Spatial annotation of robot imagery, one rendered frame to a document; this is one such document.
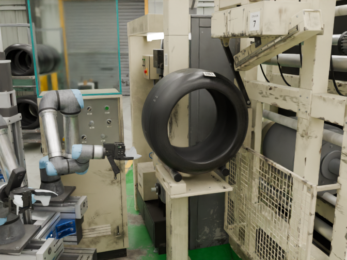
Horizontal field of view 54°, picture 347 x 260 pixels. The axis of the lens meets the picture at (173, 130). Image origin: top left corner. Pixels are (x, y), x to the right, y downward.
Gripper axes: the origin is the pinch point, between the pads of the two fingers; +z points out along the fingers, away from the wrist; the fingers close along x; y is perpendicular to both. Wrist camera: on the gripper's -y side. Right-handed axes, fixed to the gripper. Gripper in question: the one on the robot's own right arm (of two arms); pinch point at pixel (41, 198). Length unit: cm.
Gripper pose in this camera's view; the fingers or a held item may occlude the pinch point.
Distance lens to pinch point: 134.0
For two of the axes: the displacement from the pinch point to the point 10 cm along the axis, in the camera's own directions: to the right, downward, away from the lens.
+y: -0.6, 9.9, 1.2
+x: -5.0, 0.7, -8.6
